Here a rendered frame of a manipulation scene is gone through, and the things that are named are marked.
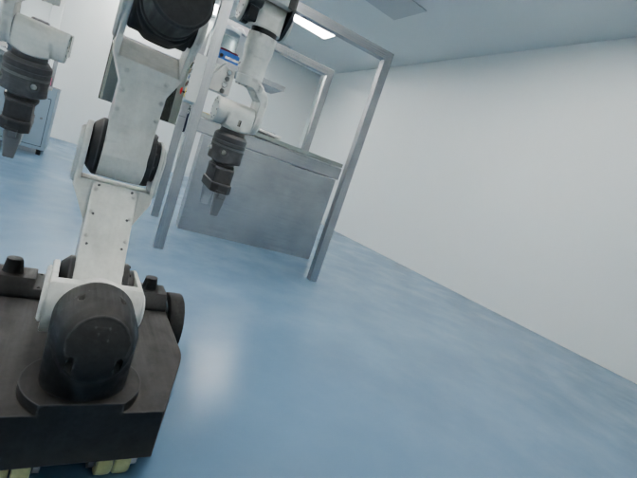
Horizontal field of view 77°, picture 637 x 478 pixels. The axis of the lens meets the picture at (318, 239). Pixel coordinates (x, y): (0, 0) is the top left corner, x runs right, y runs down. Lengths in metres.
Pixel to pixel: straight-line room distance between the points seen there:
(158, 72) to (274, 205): 2.52
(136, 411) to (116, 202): 0.50
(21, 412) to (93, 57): 7.51
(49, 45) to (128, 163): 0.28
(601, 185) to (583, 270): 0.81
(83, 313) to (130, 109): 0.50
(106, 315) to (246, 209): 2.69
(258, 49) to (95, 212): 0.56
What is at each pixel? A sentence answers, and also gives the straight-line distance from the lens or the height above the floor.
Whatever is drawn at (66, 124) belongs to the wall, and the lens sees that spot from 8.13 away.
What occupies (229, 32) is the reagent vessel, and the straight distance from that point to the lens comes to 3.41.
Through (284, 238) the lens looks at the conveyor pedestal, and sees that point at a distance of 3.58.
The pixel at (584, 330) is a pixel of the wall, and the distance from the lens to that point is 4.35.
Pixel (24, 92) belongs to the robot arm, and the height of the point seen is 0.68.
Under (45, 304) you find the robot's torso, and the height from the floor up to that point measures 0.29.
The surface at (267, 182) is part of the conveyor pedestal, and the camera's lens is 3.44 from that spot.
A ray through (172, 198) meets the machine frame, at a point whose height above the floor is 0.32.
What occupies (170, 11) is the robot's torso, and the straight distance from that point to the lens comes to 0.86.
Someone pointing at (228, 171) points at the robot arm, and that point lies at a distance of 1.08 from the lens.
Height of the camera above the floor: 0.70
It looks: 8 degrees down
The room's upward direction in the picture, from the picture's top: 19 degrees clockwise
